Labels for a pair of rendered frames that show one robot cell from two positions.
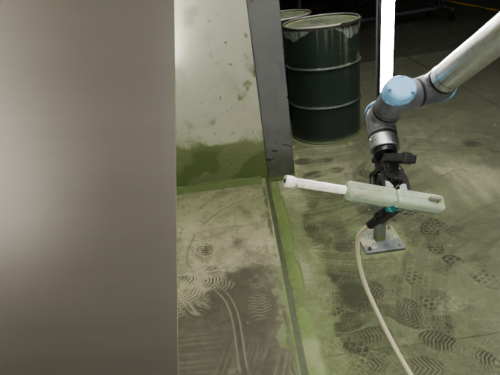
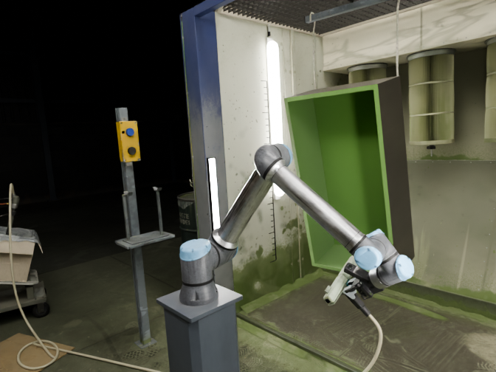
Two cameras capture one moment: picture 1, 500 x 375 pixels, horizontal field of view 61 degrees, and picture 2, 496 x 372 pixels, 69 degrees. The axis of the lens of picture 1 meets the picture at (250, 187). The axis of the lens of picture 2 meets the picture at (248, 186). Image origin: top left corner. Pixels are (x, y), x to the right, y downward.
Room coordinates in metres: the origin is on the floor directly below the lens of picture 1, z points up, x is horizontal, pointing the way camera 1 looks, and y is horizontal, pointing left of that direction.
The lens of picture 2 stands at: (1.88, -1.81, 1.40)
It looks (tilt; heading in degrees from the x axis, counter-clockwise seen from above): 8 degrees down; 137
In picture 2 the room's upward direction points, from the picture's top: 3 degrees counter-clockwise
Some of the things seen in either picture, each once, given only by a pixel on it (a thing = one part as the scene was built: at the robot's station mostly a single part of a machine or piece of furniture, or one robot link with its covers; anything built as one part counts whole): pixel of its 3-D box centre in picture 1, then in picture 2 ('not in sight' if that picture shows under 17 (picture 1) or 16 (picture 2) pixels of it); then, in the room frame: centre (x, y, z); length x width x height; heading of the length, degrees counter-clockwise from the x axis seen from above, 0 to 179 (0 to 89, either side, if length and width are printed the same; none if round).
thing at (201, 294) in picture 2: not in sight; (198, 287); (0.47, -0.85, 0.69); 0.19 x 0.19 x 0.10
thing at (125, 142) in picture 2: not in sight; (128, 141); (-0.35, -0.73, 1.42); 0.12 x 0.06 x 0.26; 89
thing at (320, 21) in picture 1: (321, 22); not in sight; (3.28, -0.70, 0.86); 0.54 x 0.54 x 0.01
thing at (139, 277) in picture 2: not in sight; (133, 230); (-0.41, -0.73, 0.82); 0.06 x 0.06 x 1.64; 89
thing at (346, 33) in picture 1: (324, 79); not in sight; (3.27, -0.70, 0.44); 0.59 x 0.58 x 0.89; 13
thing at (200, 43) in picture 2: not in sight; (209, 174); (-0.25, -0.17, 1.14); 0.18 x 0.18 x 2.29; 89
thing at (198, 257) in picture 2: not in sight; (197, 260); (0.47, -0.84, 0.83); 0.17 x 0.15 x 0.18; 105
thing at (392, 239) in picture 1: (379, 239); not in sight; (1.74, -0.62, 0.01); 0.20 x 0.20 x 0.01; 89
